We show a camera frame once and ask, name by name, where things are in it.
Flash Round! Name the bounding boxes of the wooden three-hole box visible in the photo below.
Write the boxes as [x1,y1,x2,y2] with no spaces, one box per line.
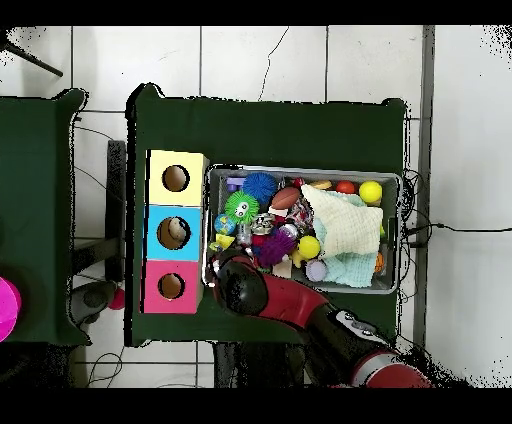
[139,149,210,315]

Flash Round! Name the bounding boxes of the silver mesh bin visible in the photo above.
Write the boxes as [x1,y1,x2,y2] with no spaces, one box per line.
[201,163,403,295]

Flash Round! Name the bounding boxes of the small red ball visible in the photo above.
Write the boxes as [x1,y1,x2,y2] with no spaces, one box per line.
[107,287,126,311]

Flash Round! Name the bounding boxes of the black rod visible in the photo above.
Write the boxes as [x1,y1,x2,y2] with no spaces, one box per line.
[3,41,64,78]

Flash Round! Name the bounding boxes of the brown toy football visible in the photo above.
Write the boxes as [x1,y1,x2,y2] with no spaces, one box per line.
[270,186,302,211]

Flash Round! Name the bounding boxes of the purple spiky ball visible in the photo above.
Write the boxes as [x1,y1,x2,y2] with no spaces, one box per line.
[257,229,297,268]

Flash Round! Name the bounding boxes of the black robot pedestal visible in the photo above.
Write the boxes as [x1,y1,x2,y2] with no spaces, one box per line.
[213,341,309,389]

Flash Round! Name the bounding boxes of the blue spiky ball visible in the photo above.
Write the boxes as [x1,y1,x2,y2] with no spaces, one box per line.
[242,171,278,203]

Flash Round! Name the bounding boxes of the blue globe ball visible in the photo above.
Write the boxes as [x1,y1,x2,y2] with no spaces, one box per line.
[213,213,237,236]

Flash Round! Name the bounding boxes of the dark grey rounded object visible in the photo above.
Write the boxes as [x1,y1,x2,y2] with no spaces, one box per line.
[69,279,117,325]

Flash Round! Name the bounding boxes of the mint green knitted cloth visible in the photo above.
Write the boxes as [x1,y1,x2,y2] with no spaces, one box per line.
[311,191,381,289]

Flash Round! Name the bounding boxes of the white baseball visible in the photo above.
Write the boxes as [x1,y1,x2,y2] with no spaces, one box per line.
[305,259,328,282]

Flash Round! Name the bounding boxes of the cream knitted cloth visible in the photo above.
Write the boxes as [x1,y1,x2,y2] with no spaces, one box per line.
[299,183,385,257]

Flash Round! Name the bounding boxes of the green spiky toy with eyes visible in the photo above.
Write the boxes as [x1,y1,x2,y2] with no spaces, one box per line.
[223,190,261,224]

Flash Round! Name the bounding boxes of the dark green tablecloth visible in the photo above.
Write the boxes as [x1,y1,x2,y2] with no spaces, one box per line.
[0,88,91,347]
[124,82,409,348]

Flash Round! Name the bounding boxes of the tall black object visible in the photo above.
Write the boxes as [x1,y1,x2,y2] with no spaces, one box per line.
[105,139,127,281]

